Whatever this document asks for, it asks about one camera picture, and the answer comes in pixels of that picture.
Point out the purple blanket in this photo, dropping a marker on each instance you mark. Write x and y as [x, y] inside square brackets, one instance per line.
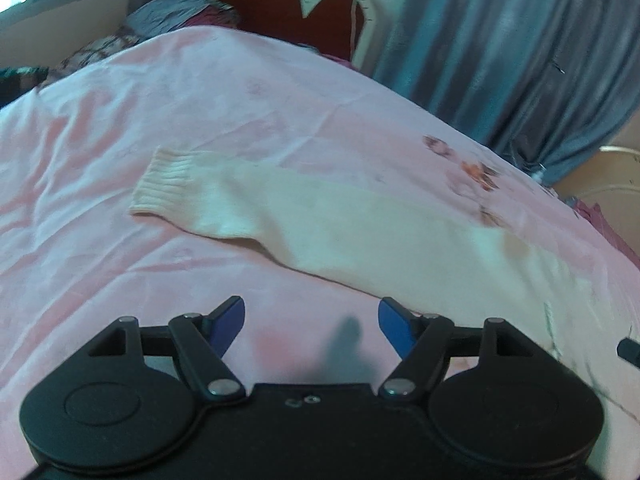
[607, 225]

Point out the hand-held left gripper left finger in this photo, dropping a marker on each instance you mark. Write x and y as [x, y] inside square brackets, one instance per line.
[227, 321]

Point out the cream arched headboard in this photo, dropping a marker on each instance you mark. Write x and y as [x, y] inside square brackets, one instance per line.
[610, 175]

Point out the pink floral bedsheet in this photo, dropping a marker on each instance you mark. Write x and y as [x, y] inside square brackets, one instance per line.
[150, 125]

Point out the red heart-shaped headboard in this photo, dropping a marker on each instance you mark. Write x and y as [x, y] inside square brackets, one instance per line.
[280, 5]

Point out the blue-grey curtain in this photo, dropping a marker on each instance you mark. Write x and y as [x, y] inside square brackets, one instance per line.
[500, 45]

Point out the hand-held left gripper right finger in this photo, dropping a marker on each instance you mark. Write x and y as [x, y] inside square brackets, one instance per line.
[397, 322]

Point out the white knit sweater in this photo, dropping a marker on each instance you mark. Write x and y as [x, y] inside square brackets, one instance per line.
[350, 230]

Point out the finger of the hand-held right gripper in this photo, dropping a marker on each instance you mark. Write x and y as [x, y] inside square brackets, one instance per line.
[629, 347]

